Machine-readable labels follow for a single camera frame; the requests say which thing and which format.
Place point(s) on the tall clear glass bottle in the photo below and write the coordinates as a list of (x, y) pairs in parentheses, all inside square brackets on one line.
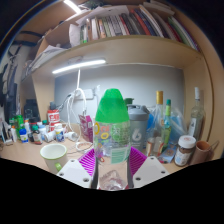
[(196, 120)]

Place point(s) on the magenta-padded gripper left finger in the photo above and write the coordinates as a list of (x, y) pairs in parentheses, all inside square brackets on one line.
[(75, 173)]

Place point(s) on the brown ceramic mug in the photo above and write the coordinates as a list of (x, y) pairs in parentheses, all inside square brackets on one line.
[(201, 151)]

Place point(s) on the ceiling tube light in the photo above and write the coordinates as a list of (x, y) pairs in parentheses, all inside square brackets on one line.
[(71, 5)]

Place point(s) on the red and white canister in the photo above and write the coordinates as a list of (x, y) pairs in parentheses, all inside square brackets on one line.
[(53, 118)]

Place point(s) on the white power adapter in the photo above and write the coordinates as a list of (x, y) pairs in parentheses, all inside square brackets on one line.
[(87, 94)]

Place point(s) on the clear green-capped drink bottle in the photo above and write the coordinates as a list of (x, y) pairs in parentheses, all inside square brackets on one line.
[(111, 106)]

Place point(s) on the grey shaker bottle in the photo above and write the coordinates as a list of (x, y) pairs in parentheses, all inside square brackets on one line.
[(138, 128)]

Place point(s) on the blue plastic bag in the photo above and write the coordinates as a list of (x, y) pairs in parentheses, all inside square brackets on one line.
[(178, 121)]

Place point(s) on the yellow-capped glass bottle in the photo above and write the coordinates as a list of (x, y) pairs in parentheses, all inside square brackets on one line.
[(159, 100)]

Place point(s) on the white LED light bar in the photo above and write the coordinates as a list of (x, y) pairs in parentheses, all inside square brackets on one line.
[(80, 66)]

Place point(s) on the brown jar with white lid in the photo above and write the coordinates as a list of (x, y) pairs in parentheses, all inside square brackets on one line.
[(184, 151)]

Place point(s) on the dark hanging bags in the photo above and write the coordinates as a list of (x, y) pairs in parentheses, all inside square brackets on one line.
[(7, 86)]

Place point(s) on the white pill bottle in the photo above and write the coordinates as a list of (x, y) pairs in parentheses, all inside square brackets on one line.
[(59, 133)]

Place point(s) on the wooden shelf unit with books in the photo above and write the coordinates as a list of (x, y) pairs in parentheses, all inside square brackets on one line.
[(133, 50)]

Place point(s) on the white bottle with blue label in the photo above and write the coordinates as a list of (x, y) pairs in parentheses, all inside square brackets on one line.
[(23, 136)]

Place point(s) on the green-capped glass bottle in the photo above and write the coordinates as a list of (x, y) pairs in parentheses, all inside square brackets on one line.
[(166, 128)]

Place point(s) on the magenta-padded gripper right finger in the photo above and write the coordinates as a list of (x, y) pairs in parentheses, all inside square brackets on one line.
[(150, 170)]

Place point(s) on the green plastic container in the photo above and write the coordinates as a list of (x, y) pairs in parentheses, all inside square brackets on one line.
[(19, 123)]

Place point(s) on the magenta snack pouch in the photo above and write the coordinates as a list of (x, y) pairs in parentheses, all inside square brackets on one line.
[(87, 128)]

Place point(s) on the dark green-capped small bottle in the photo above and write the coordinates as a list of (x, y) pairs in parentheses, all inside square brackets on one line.
[(37, 136)]

